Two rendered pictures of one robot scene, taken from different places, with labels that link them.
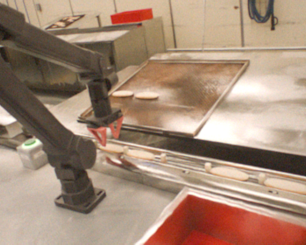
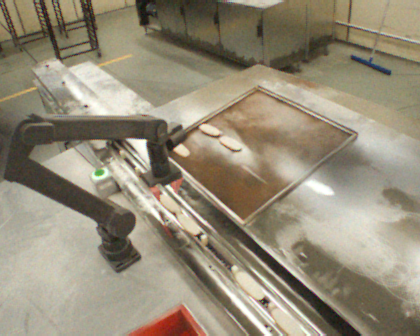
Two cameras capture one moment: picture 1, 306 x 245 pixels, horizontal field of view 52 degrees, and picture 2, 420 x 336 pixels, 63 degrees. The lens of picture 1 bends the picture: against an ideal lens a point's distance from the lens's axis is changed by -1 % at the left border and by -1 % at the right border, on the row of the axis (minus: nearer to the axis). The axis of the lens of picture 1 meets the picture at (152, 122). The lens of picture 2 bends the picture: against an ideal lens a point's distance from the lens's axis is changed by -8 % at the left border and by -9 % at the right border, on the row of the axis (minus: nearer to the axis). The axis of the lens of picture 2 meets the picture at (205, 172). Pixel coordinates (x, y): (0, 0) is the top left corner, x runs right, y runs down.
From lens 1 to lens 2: 0.44 m
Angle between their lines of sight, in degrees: 23
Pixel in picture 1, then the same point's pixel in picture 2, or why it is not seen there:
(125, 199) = (153, 270)
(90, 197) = (124, 257)
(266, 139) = (304, 262)
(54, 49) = (96, 134)
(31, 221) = (76, 260)
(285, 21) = not seen: outside the picture
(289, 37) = not seen: outside the picture
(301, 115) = (357, 244)
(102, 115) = (157, 176)
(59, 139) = (93, 214)
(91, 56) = (145, 126)
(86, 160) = (121, 231)
